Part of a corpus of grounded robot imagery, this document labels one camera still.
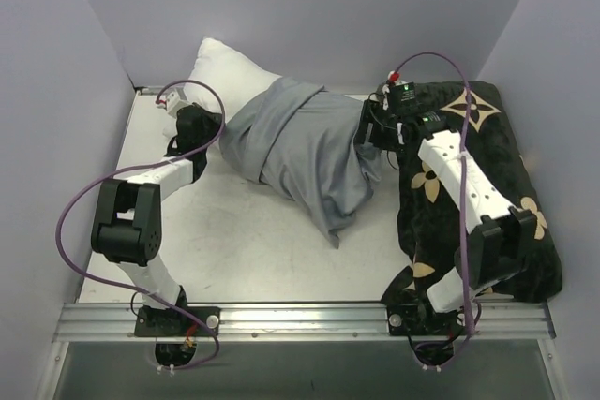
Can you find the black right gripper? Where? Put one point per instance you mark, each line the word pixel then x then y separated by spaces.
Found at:
pixel 367 121

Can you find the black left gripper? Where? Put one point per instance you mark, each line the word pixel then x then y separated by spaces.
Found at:
pixel 209 119

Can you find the white pillow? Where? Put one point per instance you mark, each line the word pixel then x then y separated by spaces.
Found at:
pixel 224 79

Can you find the grey pillowcase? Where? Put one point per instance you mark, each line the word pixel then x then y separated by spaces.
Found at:
pixel 298 138

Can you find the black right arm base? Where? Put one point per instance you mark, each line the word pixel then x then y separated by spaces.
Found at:
pixel 411 315

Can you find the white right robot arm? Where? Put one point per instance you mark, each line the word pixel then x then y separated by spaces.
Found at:
pixel 495 237

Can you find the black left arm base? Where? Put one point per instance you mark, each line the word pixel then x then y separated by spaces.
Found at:
pixel 162 323

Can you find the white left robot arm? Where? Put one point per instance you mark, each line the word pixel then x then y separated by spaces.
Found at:
pixel 127 228

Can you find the black floral plush pillow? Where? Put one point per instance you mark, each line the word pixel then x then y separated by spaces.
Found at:
pixel 427 219

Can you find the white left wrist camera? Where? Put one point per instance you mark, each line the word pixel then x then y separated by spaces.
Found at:
pixel 173 101

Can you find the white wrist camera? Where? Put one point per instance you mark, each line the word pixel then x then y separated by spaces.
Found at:
pixel 393 80
pixel 173 101

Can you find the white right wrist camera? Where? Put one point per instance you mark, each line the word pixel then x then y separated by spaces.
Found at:
pixel 393 80

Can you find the aluminium back rail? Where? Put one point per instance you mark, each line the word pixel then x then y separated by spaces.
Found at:
pixel 346 90

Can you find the aluminium rail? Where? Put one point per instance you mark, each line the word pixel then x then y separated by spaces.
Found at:
pixel 346 90
pixel 238 323

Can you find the aluminium front rail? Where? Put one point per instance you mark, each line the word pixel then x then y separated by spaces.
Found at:
pixel 238 323

